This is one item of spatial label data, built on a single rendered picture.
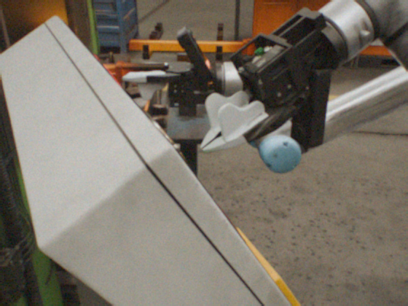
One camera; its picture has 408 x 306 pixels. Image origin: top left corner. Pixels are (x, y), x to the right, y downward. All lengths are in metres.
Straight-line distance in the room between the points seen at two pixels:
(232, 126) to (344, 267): 1.49
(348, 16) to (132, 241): 0.43
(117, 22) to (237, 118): 4.14
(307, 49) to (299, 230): 1.60
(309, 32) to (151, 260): 0.41
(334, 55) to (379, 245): 1.62
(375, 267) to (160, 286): 1.79
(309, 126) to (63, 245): 0.44
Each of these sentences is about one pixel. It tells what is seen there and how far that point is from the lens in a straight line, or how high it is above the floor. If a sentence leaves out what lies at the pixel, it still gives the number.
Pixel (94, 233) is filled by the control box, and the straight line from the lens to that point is 0.22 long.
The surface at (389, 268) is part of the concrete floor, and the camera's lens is 2.04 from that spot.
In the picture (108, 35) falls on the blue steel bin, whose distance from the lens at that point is 4.69.
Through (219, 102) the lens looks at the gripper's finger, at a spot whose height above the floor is 1.09.
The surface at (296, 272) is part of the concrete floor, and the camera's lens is 1.91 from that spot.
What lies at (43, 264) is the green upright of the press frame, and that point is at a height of 0.66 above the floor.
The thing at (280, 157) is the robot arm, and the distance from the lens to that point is 0.86.
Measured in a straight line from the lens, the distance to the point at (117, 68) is 0.96.
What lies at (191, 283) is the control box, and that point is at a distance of 0.27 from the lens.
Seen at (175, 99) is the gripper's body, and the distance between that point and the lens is 0.96.
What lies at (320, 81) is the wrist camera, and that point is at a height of 1.11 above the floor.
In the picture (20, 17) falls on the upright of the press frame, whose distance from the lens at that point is 1.26.
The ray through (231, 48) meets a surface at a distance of 1.29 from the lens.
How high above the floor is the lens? 1.30
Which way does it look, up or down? 29 degrees down
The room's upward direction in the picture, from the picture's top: straight up
